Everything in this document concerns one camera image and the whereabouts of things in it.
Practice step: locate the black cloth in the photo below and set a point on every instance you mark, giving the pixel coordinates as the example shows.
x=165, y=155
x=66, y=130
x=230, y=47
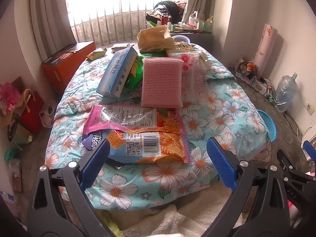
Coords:
x=170, y=8

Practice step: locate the pink orange snack packet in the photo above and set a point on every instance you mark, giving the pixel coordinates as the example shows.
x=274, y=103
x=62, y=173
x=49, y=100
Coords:
x=148, y=126

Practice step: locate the clear flower-print zip bag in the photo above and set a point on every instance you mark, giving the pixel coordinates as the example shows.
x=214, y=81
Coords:
x=193, y=79

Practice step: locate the blue medicine box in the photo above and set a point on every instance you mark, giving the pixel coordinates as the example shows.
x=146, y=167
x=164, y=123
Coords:
x=116, y=74

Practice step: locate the white plastic bowl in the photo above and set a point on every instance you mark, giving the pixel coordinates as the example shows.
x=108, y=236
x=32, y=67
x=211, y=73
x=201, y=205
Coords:
x=181, y=39

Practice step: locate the pink knitted pouch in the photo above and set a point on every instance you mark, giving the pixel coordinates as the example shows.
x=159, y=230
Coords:
x=160, y=84

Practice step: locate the orange cardboard box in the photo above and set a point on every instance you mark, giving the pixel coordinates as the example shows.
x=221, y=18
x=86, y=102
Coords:
x=64, y=66

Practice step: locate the gold and white packet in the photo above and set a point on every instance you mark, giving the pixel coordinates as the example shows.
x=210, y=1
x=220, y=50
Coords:
x=121, y=47

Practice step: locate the wall socket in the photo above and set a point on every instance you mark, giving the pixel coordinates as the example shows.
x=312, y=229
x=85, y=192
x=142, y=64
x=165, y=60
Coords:
x=310, y=108

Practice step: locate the cream fleece blanket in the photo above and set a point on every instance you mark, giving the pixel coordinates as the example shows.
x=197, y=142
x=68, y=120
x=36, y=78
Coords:
x=160, y=222

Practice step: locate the green plastic organizer basket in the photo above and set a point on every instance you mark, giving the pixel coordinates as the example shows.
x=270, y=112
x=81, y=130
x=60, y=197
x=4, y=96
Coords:
x=205, y=26

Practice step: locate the clear empty water jug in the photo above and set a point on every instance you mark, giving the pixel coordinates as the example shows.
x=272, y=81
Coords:
x=286, y=93

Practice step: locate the green foil packet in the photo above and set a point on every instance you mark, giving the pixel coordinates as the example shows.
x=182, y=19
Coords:
x=153, y=54

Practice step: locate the red gift bag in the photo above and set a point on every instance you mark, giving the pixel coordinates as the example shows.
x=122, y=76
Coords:
x=32, y=113

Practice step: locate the pink plastic bag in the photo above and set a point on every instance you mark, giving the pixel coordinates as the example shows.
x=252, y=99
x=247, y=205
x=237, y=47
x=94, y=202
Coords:
x=9, y=96

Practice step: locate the green snack bag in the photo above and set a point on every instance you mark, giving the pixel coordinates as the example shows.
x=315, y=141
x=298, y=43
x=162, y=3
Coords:
x=134, y=79

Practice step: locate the white printed board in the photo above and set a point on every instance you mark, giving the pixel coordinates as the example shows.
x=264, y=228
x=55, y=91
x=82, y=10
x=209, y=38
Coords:
x=265, y=47

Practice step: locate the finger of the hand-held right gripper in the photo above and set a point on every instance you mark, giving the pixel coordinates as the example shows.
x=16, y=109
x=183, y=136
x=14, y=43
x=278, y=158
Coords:
x=287, y=160
x=309, y=148

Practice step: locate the blue plastic basket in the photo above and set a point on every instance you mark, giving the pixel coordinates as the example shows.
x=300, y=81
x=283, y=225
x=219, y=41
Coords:
x=269, y=126

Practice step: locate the pink printed cloth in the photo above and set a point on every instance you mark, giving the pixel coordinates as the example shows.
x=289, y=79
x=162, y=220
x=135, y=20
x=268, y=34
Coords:
x=292, y=206

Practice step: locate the white tote bag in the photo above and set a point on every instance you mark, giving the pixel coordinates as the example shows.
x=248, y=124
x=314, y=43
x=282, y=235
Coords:
x=48, y=117

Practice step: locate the white plastic bag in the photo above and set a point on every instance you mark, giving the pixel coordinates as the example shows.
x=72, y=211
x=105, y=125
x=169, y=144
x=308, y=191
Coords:
x=193, y=18

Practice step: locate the metal balcony railing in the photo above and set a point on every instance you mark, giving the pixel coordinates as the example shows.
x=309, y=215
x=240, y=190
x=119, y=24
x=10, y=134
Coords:
x=118, y=27

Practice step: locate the floral blanket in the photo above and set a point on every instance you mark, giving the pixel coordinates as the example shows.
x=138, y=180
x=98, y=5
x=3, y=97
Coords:
x=217, y=118

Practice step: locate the dark snack bag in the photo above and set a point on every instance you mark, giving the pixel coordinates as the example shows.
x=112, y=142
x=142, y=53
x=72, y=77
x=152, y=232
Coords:
x=246, y=67

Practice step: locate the olive round tin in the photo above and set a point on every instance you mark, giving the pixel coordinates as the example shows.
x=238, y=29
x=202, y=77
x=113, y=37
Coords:
x=18, y=133

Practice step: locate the white flat carton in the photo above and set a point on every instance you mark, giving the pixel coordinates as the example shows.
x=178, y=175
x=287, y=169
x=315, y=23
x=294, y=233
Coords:
x=246, y=80

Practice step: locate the brown paper bag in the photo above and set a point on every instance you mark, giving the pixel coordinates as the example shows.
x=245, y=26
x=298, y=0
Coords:
x=153, y=38

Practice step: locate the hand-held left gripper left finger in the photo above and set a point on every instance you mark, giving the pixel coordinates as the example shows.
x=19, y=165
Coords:
x=95, y=164

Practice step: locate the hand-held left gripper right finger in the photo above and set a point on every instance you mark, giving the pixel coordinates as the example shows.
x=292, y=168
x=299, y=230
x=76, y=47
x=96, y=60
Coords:
x=222, y=164

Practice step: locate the open yellow foil packet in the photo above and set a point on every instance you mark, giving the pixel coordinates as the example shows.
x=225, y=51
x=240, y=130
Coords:
x=96, y=54

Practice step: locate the red bottle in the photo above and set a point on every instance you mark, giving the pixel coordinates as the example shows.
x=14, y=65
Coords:
x=165, y=19

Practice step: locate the green plastic bag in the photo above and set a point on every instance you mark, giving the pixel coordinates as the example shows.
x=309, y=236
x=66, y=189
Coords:
x=12, y=154

